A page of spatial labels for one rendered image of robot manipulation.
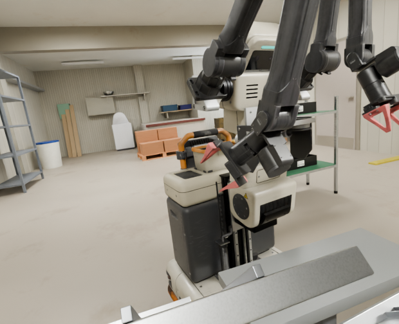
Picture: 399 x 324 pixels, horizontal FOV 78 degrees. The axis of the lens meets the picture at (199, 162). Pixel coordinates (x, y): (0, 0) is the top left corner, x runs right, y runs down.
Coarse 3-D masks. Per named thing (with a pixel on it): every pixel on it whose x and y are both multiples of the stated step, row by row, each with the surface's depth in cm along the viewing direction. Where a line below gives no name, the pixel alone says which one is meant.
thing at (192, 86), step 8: (200, 72) 78; (192, 80) 80; (200, 80) 76; (208, 80) 75; (216, 80) 74; (192, 88) 78; (200, 88) 77; (208, 88) 76; (216, 88) 76; (200, 96) 77; (208, 96) 78; (216, 96) 80; (224, 96) 81
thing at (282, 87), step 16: (288, 0) 44; (304, 0) 42; (288, 16) 45; (304, 16) 43; (288, 32) 45; (304, 32) 45; (288, 48) 46; (304, 48) 46; (272, 64) 50; (288, 64) 47; (272, 80) 50; (288, 80) 48; (272, 96) 50; (288, 96) 50; (272, 112) 51; (288, 112) 53; (272, 128) 52; (288, 128) 55
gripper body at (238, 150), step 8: (224, 144) 64; (232, 144) 68; (240, 144) 61; (224, 152) 63; (232, 152) 62; (240, 152) 61; (248, 152) 60; (232, 160) 62; (240, 160) 62; (248, 160) 62; (240, 168) 62; (248, 168) 66; (240, 176) 62
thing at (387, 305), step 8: (392, 296) 45; (376, 304) 44; (384, 304) 44; (392, 304) 44; (360, 312) 43; (368, 312) 43; (376, 312) 43; (384, 312) 43; (344, 320) 42; (352, 320) 42; (360, 320) 42; (368, 320) 42; (376, 320) 42
